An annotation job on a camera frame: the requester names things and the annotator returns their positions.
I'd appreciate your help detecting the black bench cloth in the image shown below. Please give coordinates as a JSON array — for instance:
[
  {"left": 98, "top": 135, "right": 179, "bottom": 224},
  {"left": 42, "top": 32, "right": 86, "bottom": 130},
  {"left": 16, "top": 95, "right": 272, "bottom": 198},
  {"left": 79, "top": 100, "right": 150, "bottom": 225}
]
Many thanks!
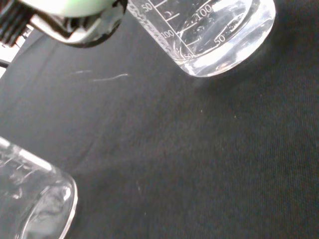
[{"left": 0, "top": 0, "right": 319, "bottom": 239}]

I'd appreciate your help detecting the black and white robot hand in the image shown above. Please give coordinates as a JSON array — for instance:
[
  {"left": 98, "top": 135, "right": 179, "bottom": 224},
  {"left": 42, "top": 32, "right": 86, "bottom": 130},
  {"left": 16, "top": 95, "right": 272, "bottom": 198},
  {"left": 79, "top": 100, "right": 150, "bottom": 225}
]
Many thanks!
[{"left": 0, "top": 0, "right": 129, "bottom": 49}]

